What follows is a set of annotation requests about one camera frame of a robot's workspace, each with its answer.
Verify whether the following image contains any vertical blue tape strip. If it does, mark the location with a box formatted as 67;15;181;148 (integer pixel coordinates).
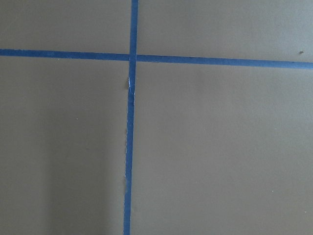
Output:
123;0;138;235

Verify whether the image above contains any horizontal blue tape strip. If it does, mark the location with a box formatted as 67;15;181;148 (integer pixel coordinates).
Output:
0;49;313;70

